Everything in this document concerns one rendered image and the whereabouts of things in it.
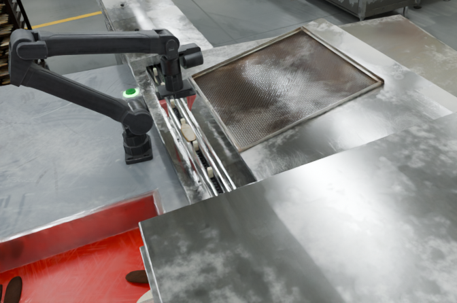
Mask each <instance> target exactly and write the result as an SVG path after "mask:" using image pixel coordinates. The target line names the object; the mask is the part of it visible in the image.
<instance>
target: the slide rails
mask: <svg viewBox="0 0 457 303"><path fill-rule="evenodd" d="M154 68H156V70H157V73H158V75H159V76H160V78H161V80H162V82H164V77H163V71H162V69H161V68H160V66H159V64H155V65H154ZM146 69H147V71H148V73H149V75H150V77H151V79H152V81H153V83H154V85H155V87H156V89H157V86H159V85H160V84H159V83H158V81H157V79H156V77H155V75H154V74H153V72H152V70H151V68H150V66H148V67H146ZM164 83H165V82H164ZM157 91H158V90H157ZM171 98H172V99H173V100H174V102H175V106H176V107H177V109H178V111H179V112H180V114H181V116H182V118H184V119H185V122H186V124H188V125H189V126H191V128H192V129H193V130H194V133H195V135H196V138H195V141H197V143H198V146H199V149H200V150H201V152H202V154H203V156H204V157H205V159H206V161H207V163H208V164H209V167H212V170H213V174H214V175H215V177H216V179H217V181H218V183H219V184H220V187H221V188H222V190H223V192H224V193H225V192H227V191H230V190H231V188H230V187H229V185H228V183H227V182H226V179H225V178H224V176H223V174H222V173H221V171H220V169H219V168H218V166H217V164H216V162H215V161H214V159H213V158H212V156H211V154H210V152H209V150H208V148H207V147H206V145H205V144H204V142H203V140H202V138H201V137H200V135H199V133H198V132H197V130H196V128H195V127H194V124H193V123H192V121H191V119H190V118H189V116H188V114H187V113H186V111H185V109H184V107H183V106H182V104H181V103H180V100H179V99H174V97H173V96H171ZM165 101H166V102H167V109H168V112H169V115H170V116H171V119H172V120H173V122H174V124H175V126H176V128H177V130H178V132H179V134H180V136H181V138H182V140H183V142H184V143H185V145H186V147H187V149H188V151H189V153H190V155H191V157H192V159H193V161H194V163H195V165H196V167H197V168H198V170H199V172H200V174H201V176H202V178H203V180H204V182H205V184H206V186H207V189H208V190H209V192H210V194H211V196H216V195H218V193H217V191H216V189H215V187H214V185H213V183H212V182H211V179H210V178H209V176H208V174H207V172H206V170H205V169H204V167H203V165H202V163H201V161H200V159H199V157H198V155H197V153H196V151H195V150H194V148H193V146H192V144H191V142H190V141H188V140H186V139H185V137H184V136H183V134H182V131H181V124H180V121H179V120H178V118H177V116H176V114H175V112H174V111H173V109H172V107H171V105H170V103H169V101H168V100H167V97H165Z"/></svg>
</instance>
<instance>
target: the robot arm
mask: <svg viewBox="0 0 457 303"><path fill-rule="evenodd" d="M124 53H144V54H158V55H162V56H161V57H160V63H161V67H162V71H163V77H164V82H165V84H164V85H161V86H157V90H158V92H155V94H156V97H157V99H158V101H159V103H160V105H161V107H162V108H163V109H164V110H165V112H166V114H167V117H169V112H168V109H167V102H166V101H165V97H168V96H173V97H174V99H181V98H184V97H186V98H187V103H188V108H189V111H191V109H192V104H193V103H194V100H195V98H196V96H197V94H196V92H195V90H194V88H193V87H192V86H191V85H190V83H189V81H188V80H187V79H184V80H182V72H181V67H180V65H181V66H182V67H183V68H184V69H189V68H192V67H196V66H199V65H202V64H203V55H202V52H201V48H200V47H199V46H198V45H197V44H196V43H188V44H184V45H181V44H180V41H179V39H178V38H177V37H176V36H175V35H174V34H173V33H172V32H171V31H169V30H168V29H152V30H142V31H110V32H50V31H40V30H26V29H17V30H15V31H14V32H13V33H12V34H11V35H10V41H9V64H8V72H9V75H10V84H11V85H14V86H17V87H19V86H20V85H21V86H25V87H28V88H34V89H36V90H40V91H42V92H45V93H48V94H51V95H53V96H56V97H58V98H60V99H63V100H66V101H69V102H71V103H74V104H76V105H79V106H82V107H85V108H87V109H90V110H92V111H96V112H97V113H101V114H103V115H106V116H107V117H110V118H111V119H113V120H115V121H117V122H120V123H121V124H122V128H123V130H124V132H123V133H122V136H123V147H124V150H125V162H126V164H127V165H130V164H136V163H139V162H145V161H149V160H152V159H153V155H152V142H151V138H150V135H147V134H146V133H147V132H148V131H149V130H150V129H151V128H152V125H153V119H152V116H151V115H150V113H149V112H148V111H147V110H146V108H145V107H144V105H143V104H142V103H141V101H139V100H137V99H129V100H127V101H126V100H124V99H121V98H115V97H113V96H110V95H108V94H105V93H103V92H100V91H98V90H95V89H93V88H90V87H88V86H85V85H84V84H81V83H79V82H76V81H73V80H72V79H69V78H67V77H64V76H62V75H59V74H57V73H55V72H52V71H49V70H47V69H45V68H43V67H40V66H39V65H37V64H36V63H34V62H33V61H34V59H47V58H48V57H52V56H64V55H83V54H124Z"/></svg>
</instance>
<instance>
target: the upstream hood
mask: <svg viewBox="0 0 457 303"><path fill-rule="evenodd" d="M101 2H102V4H103V7H104V9H105V11H106V13H107V16H108V18H109V21H110V22H111V24H112V26H113V29H114V31H142V30H152V29H156V27H155V26H154V24H153V23H152V21H151V20H150V18H149V17H148V15H147V14H146V12H145V11H144V9H143V8H142V6H141V5H140V4H139V2H138V0H101ZM124 54H125V56H126V58H127V60H128V62H129V64H130V66H131V69H132V71H133V74H135V73H140V72H143V71H147V69H146V67H148V66H151V65H155V64H158V63H160V57H161V56H162V55H158V54H144V53H124Z"/></svg>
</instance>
